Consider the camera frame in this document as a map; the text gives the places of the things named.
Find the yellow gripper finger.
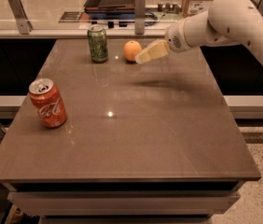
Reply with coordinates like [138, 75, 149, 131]
[145, 39, 168, 52]
[135, 43, 170, 63]

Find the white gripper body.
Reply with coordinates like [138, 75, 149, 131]
[165, 20, 191, 52]

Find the orange fruit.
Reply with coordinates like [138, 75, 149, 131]
[123, 40, 142, 62]

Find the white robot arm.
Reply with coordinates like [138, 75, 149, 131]
[135, 0, 263, 66]

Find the green soda can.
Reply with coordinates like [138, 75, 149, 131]
[87, 24, 108, 63]

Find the red coke can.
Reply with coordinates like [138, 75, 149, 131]
[29, 78, 67, 128]

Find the middle metal glass bracket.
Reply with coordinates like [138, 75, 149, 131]
[134, 0, 145, 35]

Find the left metal glass bracket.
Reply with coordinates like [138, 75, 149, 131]
[7, 0, 33, 35]

